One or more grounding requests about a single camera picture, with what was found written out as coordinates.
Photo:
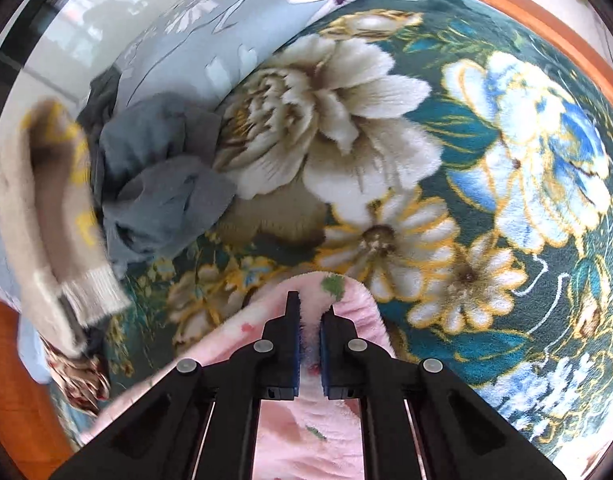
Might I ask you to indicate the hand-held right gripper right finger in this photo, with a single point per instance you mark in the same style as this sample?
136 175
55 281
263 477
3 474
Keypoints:
325 350

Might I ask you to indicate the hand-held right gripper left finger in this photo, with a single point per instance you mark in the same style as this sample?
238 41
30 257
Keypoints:
296 340

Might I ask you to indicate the pink fleece floral garment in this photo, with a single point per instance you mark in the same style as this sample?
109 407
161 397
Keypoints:
226 335

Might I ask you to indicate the cream cartoon print garment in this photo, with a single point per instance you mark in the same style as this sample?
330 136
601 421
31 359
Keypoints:
81 380

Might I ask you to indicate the grey garment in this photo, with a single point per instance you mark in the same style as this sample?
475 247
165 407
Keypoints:
151 160

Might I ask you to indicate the blue floral plush blanket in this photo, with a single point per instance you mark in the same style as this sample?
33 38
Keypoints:
436 110

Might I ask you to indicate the beige knit sweater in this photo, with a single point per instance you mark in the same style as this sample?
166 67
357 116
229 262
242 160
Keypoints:
36 210

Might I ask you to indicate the light blue cloth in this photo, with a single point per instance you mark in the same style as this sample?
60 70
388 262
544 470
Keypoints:
6 280

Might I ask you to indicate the grey-blue floral pillow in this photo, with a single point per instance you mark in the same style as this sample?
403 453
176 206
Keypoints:
196 45

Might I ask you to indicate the dark cloth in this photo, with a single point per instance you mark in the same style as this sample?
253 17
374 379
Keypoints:
104 95

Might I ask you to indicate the glossy white and black wardrobe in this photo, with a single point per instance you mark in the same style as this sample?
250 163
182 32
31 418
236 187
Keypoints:
46 60

